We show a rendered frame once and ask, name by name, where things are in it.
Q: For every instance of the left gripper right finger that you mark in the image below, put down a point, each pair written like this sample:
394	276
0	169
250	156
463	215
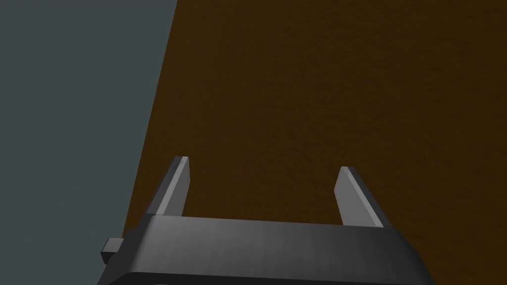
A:
356	204

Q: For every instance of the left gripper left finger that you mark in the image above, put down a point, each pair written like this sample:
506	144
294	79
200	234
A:
173	192

